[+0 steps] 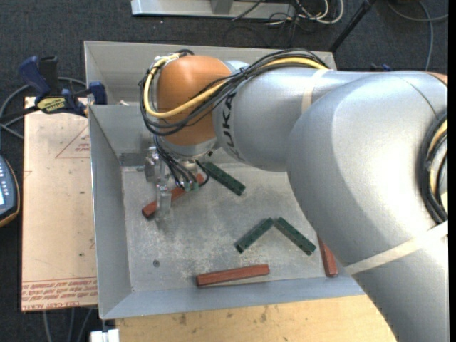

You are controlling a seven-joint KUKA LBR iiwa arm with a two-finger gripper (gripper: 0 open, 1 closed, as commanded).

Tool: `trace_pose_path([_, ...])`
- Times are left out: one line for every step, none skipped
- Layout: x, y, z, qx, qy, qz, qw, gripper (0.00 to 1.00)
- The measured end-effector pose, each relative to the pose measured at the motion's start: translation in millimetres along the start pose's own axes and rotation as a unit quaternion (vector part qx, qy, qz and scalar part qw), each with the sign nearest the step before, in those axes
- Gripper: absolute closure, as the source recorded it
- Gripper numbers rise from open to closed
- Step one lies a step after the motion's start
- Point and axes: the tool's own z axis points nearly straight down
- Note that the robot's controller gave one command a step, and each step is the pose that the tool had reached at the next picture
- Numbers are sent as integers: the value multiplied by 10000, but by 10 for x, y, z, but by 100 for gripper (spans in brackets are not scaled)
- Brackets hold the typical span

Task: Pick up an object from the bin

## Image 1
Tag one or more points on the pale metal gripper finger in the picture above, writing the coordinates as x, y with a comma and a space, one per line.
157, 201
166, 207

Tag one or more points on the black cylinder on white bracket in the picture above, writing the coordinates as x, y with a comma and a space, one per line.
210, 152

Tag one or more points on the red-brown flat block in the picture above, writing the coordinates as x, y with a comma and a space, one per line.
231, 275
329, 262
149, 208

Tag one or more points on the brown cardboard board red print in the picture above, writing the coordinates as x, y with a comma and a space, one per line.
57, 208

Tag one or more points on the dark green flat block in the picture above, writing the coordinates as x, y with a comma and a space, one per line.
253, 235
226, 179
295, 236

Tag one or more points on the grey metal bin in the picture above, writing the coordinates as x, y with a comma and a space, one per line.
199, 233

